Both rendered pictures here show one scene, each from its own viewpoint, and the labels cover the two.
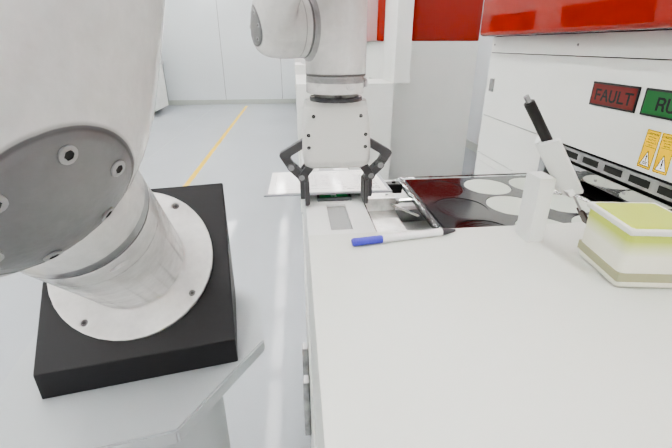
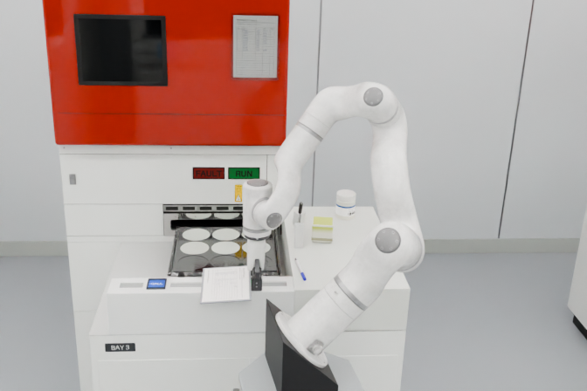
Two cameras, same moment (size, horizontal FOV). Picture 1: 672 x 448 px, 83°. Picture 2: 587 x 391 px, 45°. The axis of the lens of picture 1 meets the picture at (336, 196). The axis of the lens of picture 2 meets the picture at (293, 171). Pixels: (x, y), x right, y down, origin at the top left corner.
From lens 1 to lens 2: 210 cm
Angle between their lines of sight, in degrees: 82
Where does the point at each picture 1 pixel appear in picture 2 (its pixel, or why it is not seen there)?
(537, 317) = (346, 257)
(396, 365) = not seen: hidden behind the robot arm
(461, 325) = not seen: hidden behind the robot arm
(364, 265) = (319, 279)
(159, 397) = (334, 366)
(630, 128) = (224, 186)
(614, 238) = (327, 230)
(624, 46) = (206, 149)
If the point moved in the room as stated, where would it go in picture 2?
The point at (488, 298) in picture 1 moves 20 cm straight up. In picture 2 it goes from (337, 262) to (341, 205)
